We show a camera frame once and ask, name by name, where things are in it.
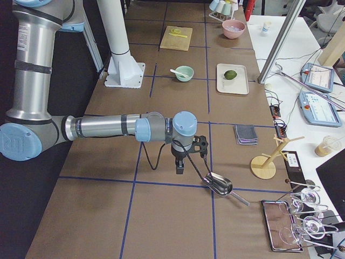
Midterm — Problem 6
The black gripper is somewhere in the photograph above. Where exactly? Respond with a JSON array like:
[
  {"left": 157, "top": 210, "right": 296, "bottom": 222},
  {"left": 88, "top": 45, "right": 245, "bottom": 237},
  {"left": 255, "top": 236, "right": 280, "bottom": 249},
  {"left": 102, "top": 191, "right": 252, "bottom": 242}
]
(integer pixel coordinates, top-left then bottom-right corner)
[{"left": 171, "top": 141, "right": 192, "bottom": 174}]

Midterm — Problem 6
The white plastic spoon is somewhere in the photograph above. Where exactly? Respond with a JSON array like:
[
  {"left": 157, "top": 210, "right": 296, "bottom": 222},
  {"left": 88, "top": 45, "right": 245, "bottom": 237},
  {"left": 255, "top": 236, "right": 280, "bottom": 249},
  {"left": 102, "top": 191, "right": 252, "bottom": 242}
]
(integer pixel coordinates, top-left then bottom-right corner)
[{"left": 170, "top": 69, "right": 189, "bottom": 78}]

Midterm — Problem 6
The light green bowl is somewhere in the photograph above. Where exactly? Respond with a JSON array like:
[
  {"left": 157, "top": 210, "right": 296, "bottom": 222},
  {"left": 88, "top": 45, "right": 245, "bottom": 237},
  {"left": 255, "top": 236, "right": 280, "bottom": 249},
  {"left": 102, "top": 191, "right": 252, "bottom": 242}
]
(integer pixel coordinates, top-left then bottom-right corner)
[{"left": 175, "top": 65, "right": 194, "bottom": 82}]

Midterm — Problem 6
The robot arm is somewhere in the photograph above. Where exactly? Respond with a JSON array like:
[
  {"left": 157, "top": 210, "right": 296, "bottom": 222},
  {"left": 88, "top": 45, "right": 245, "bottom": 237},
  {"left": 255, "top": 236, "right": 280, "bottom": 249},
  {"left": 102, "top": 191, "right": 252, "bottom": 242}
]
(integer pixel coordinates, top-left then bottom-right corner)
[{"left": 1, "top": 1, "right": 197, "bottom": 174}]

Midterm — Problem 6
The pink bowl of ice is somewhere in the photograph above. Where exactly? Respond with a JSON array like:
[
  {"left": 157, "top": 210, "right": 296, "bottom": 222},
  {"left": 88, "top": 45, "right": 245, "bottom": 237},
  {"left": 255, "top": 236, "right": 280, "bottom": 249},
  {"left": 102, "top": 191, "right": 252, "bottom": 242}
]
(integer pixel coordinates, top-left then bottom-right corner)
[{"left": 222, "top": 19, "right": 246, "bottom": 39}]

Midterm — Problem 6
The metal scoop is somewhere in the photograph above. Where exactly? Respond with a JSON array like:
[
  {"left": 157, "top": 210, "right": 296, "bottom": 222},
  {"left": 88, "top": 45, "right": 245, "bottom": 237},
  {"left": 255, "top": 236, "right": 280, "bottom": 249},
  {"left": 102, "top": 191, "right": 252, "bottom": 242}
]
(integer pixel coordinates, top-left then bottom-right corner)
[{"left": 203, "top": 172, "right": 250, "bottom": 206}]

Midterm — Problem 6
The grey folded cloth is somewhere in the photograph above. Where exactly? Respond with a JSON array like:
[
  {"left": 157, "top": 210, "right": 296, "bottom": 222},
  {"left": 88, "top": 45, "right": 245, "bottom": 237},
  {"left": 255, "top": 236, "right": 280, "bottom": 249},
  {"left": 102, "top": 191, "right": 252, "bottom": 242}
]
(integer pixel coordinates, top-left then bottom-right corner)
[{"left": 234, "top": 124, "right": 258, "bottom": 145}]

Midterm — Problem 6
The wooden stand with round base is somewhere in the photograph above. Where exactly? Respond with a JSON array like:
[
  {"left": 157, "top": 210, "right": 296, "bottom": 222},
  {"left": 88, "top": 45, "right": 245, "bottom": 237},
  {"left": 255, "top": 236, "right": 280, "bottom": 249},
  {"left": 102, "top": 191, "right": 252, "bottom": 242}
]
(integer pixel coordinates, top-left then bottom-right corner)
[{"left": 250, "top": 135, "right": 304, "bottom": 180}]

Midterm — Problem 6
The cream rabbit tray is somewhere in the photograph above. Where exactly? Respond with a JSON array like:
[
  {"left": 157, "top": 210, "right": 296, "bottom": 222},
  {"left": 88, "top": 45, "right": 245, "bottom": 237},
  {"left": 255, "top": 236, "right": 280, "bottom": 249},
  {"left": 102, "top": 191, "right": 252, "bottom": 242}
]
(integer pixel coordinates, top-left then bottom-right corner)
[{"left": 216, "top": 64, "right": 249, "bottom": 95}]

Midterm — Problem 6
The green avocado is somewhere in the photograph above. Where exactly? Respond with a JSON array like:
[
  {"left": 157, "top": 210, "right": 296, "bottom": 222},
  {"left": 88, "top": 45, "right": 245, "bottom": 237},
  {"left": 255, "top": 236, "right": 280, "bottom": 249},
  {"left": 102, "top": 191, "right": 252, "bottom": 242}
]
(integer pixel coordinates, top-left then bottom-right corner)
[{"left": 224, "top": 70, "right": 237, "bottom": 80}]

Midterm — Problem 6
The black power strip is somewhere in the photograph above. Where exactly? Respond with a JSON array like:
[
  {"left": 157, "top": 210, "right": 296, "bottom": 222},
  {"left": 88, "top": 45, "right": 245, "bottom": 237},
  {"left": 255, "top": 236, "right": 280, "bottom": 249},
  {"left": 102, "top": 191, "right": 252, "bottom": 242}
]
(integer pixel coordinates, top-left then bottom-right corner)
[{"left": 269, "top": 104, "right": 281, "bottom": 119}]

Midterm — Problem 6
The bamboo cutting board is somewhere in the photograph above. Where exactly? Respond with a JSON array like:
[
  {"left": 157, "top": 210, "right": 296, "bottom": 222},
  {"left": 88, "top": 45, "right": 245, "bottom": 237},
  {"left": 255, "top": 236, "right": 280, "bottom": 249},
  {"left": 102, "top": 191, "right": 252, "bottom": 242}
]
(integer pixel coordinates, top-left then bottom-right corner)
[{"left": 160, "top": 26, "right": 192, "bottom": 51}]

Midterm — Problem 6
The yellow plastic knife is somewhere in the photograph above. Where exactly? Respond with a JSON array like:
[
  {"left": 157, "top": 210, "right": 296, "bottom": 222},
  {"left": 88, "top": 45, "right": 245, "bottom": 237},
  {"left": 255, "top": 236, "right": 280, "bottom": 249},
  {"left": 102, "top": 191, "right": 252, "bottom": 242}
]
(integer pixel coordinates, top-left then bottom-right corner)
[{"left": 168, "top": 32, "right": 188, "bottom": 38}]

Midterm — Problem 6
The wine glass rack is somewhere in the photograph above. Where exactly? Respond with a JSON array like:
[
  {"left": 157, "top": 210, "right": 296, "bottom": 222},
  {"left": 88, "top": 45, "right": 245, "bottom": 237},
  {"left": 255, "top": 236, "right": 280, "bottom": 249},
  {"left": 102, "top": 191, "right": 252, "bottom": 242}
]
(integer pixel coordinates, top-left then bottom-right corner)
[{"left": 261, "top": 179, "right": 344, "bottom": 254}]

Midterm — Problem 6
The upper lemon slice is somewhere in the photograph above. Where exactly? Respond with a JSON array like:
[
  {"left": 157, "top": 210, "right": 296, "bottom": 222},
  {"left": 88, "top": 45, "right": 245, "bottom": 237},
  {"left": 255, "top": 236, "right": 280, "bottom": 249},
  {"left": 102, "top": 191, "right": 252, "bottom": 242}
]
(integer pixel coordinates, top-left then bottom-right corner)
[{"left": 170, "top": 28, "right": 181, "bottom": 34}]

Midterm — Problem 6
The reacher grabber tool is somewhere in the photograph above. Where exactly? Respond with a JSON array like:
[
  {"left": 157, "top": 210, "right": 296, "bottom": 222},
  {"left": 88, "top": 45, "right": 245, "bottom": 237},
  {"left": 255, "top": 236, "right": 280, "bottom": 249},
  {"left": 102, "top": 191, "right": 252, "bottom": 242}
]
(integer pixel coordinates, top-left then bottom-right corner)
[{"left": 274, "top": 62, "right": 345, "bottom": 112}]

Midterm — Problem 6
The near teach pendant tablet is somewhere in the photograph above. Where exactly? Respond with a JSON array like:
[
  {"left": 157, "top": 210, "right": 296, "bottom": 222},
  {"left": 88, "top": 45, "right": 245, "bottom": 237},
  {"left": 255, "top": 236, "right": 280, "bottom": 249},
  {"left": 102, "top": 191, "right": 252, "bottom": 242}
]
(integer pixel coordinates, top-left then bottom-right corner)
[{"left": 298, "top": 91, "right": 342, "bottom": 127}]

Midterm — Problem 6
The teach pendant tablet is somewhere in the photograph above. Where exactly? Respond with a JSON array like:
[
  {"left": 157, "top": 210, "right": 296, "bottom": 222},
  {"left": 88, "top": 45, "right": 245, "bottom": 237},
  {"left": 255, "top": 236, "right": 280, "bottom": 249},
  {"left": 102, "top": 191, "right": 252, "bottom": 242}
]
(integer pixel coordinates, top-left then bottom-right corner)
[
  {"left": 301, "top": 63, "right": 335, "bottom": 93},
  {"left": 298, "top": 91, "right": 342, "bottom": 127}
]

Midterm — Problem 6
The iced coffee plastic cup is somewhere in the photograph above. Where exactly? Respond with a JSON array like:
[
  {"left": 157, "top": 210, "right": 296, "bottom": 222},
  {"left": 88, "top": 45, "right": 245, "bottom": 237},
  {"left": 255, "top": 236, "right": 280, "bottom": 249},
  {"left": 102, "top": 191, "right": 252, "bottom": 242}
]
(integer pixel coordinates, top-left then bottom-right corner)
[{"left": 314, "top": 135, "right": 342, "bottom": 157}]

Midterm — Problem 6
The cup rack with wooden bar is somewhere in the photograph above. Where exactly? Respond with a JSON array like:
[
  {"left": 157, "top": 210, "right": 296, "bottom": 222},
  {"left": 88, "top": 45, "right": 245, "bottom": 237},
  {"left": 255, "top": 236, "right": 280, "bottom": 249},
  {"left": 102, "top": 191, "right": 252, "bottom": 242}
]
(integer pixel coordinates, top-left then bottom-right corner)
[{"left": 209, "top": 0, "right": 239, "bottom": 22}]

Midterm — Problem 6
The sage green cup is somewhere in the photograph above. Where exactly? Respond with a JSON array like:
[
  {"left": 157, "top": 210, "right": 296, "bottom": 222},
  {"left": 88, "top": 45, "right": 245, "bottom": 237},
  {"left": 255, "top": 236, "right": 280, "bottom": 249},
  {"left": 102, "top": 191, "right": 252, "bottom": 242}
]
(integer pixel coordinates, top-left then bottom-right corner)
[{"left": 221, "top": 2, "right": 232, "bottom": 16}]

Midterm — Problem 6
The white cup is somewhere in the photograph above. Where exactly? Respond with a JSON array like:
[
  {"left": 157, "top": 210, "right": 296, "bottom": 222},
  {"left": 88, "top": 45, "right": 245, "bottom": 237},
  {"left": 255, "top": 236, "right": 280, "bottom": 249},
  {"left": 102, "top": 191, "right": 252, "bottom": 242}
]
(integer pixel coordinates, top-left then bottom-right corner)
[{"left": 215, "top": 0, "right": 226, "bottom": 13}]

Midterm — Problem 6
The far teach pendant tablet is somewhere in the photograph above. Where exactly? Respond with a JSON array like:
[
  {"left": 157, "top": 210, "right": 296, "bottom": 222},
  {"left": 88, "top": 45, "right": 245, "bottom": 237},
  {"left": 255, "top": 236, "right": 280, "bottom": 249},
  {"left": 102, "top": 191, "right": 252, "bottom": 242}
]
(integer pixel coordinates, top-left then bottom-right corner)
[{"left": 301, "top": 63, "right": 335, "bottom": 93}]

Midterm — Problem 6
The blue cup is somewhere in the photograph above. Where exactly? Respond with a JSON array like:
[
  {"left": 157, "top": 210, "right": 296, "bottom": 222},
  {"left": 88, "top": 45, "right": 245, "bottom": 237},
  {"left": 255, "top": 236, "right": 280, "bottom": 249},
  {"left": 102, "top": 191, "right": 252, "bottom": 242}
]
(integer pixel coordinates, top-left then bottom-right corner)
[{"left": 209, "top": 0, "right": 219, "bottom": 11}]

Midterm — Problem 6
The paper cup on desk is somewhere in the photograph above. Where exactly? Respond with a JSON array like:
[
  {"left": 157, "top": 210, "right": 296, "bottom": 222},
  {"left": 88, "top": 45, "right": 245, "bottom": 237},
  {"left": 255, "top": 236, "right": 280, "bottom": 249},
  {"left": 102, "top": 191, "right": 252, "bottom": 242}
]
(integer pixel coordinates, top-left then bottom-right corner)
[{"left": 261, "top": 21, "right": 272, "bottom": 36}]

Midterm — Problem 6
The red object at corner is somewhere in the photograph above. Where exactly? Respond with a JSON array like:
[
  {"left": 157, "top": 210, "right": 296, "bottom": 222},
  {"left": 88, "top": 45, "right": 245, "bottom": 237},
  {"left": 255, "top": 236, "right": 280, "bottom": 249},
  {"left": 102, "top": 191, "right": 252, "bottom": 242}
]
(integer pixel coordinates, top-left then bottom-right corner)
[{"left": 244, "top": 0, "right": 256, "bottom": 22}]

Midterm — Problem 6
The wooden beam on desk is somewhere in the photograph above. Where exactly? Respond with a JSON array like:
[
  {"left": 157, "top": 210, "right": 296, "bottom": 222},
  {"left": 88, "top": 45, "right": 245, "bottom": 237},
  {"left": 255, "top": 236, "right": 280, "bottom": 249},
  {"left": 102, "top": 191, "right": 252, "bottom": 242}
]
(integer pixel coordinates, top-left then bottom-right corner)
[{"left": 318, "top": 21, "right": 344, "bottom": 66}]

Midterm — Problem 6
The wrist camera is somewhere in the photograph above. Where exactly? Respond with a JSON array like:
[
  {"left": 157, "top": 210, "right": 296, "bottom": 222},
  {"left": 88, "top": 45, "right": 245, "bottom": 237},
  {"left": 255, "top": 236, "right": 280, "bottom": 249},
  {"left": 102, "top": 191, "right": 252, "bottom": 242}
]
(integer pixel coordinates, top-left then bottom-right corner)
[{"left": 190, "top": 135, "right": 209, "bottom": 159}]

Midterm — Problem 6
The aluminium frame post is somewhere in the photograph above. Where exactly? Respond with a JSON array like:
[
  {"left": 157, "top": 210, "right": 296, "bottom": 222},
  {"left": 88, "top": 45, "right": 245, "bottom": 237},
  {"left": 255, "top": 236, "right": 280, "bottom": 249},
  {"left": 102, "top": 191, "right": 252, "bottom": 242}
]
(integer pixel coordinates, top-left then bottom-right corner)
[{"left": 258, "top": 0, "right": 306, "bottom": 84}]

